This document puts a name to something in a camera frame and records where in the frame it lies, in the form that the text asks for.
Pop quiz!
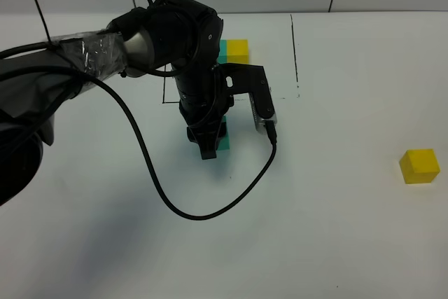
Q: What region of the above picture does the template yellow cube block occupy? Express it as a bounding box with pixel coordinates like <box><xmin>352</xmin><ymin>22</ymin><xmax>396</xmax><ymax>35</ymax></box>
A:
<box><xmin>226</xmin><ymin>39</ymin><xmax>249</xmax><ymax>64</ymax></box>

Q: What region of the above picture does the template teal cube block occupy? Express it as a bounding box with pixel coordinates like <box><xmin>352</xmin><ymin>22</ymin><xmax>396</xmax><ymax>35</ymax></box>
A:
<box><xmin>217</xmin><ymin>40</ymin><xmax>228</xmax><ymax>64</ymax></box>

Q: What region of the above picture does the black zip tie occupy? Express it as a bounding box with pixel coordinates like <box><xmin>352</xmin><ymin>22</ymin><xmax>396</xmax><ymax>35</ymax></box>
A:
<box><xmin>34</xmin><ymin>0</ymin><xmax>57</xmax><ymax>50</ymax></box>

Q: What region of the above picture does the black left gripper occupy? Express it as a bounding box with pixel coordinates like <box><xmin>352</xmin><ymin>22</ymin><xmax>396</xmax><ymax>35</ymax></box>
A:
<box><xmin>175</xmin><ymin>62</ymin><xmax>234</xmax><ymax>160</ymax></box>

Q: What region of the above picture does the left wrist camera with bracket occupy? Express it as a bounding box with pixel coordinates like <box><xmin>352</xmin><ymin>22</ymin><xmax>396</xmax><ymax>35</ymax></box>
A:
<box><xmin>218</xmin><ymin>63</ymin><xmax>277</xmax><ymax>143</ymax></box>

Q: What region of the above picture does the black left camera cable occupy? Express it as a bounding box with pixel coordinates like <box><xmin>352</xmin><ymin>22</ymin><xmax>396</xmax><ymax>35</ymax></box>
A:
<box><xmin>0</xmin><ymin>64</ymin><xmax>279</xmax><ymax>221</ymax></box>

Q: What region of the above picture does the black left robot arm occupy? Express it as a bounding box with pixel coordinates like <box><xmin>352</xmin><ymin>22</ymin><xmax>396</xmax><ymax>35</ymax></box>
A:
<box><xmin>1</xmin><ymin>0</ymin><xmax>233</xmax><ymax>202</ymax></box>

